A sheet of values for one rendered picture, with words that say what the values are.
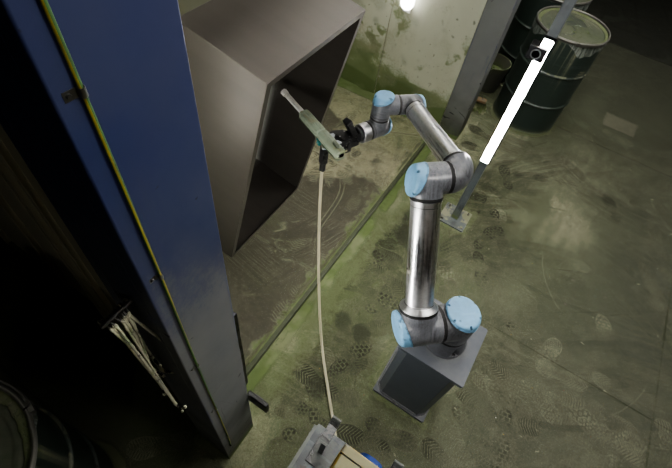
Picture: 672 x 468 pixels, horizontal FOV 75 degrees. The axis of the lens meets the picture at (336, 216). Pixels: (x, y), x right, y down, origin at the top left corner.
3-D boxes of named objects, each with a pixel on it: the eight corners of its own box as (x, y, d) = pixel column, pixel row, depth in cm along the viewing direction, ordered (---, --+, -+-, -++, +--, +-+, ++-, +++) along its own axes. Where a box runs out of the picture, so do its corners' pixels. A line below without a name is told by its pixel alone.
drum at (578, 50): (494, 88, 425) (537, -2, 355) (553, 105, 419) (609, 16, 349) (489, 125, 390) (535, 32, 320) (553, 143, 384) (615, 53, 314)
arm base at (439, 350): (471, 332, 195) (479, 323, 187) (455, 368, 184) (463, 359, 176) (433, 310, 200) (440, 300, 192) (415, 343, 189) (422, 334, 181)
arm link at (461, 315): (474, 343, 181) (491, 326, 167) (436, 349, 178) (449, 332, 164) (461, 310, 190) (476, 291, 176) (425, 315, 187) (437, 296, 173)
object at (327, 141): (340, 185, 197) (347, 147, 179) (332, 188, 195) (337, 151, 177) (287, 122, 220) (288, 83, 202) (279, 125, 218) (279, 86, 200)
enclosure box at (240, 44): (179, 218, 228) (174, 18, 130) (251, 154, 263) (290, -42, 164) (231, 257, 225) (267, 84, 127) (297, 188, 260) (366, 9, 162)
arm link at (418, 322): (442, 351, 172) (460, 165, 145) (400, 357, 168) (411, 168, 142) (427, 329, 186) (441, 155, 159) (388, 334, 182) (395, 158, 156)
